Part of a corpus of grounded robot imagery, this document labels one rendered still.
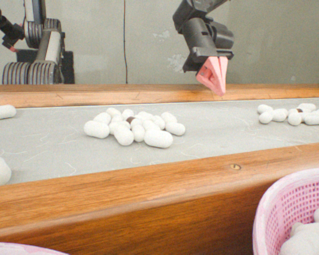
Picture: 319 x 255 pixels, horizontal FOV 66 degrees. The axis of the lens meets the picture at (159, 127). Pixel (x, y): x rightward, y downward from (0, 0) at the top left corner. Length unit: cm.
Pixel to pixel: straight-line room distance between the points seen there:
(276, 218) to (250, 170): 5
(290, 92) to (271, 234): 64
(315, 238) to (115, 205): 14
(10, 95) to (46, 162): 25
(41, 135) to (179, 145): 18
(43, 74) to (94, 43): 174
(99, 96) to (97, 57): 193
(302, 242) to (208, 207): 7
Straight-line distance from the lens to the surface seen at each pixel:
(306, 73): 228
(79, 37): 241
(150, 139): 31
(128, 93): 53
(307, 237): 21
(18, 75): 72
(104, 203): 17
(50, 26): 98
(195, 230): 21
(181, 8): 66
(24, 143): 34
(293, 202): 24
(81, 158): 29
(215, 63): 53
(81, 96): 51
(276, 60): 247
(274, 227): 21
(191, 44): 59
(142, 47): 254
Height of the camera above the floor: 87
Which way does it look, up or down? 19 degrees down
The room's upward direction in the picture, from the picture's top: 4 degrees clockwise
